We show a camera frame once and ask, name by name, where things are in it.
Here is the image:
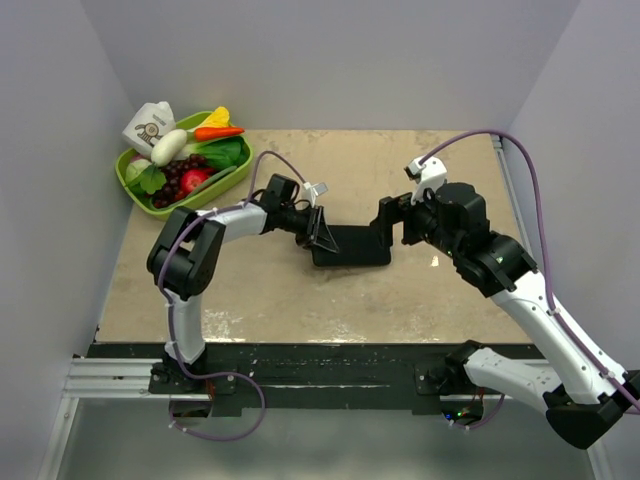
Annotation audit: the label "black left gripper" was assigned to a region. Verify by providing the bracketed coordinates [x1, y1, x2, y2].
[279, 204, 338, 255]

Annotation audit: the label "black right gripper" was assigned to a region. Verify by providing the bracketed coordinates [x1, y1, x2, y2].
[370, 187, 462, 258]

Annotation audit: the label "black zip tool case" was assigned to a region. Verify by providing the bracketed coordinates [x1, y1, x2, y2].
[311, 225, 391, 268]

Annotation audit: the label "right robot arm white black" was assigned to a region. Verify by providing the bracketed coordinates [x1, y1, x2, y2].
[371, 183, 639, 450]

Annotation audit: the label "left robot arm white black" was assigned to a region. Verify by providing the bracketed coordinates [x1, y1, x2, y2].
[146, 174, 338, 392]

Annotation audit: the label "red toy fruit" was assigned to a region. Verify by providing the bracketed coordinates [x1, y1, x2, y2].
[180, 169, 209, 195]

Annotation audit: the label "yellow toy pepper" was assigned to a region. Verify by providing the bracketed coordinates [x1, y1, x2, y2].
[199, 106, 231, 128]

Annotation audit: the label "green plastic tray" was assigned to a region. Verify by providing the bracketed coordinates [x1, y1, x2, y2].
[115, 101, 253, 220]

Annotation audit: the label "orange toy carrot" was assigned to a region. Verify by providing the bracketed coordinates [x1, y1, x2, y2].
[191, 126, 245, 143]

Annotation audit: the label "purple toy grapes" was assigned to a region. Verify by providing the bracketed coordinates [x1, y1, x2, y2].
[151, 154, 208, 209]

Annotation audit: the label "white toy radish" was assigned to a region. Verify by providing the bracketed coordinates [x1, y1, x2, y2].
[150, 129, 188, 167]

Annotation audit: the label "green toy leafy vegetable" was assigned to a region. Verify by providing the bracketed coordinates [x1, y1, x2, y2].
[125, 158, 166, 195]

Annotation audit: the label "white paper bag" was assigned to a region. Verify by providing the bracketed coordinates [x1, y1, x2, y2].
[121, 101, 176, 158]

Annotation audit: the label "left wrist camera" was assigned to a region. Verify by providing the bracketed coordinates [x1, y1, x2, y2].
[300, 182, 328, 208]

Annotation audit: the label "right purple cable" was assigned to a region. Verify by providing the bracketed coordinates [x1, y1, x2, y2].
[419, 129, 640, 431]

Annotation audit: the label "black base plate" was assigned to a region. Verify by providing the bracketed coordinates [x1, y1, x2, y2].
[87, 339, 551, 418]

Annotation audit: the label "aluminium frame rail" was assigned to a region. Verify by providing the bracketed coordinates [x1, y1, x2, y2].
[37, 357, 156, 480]

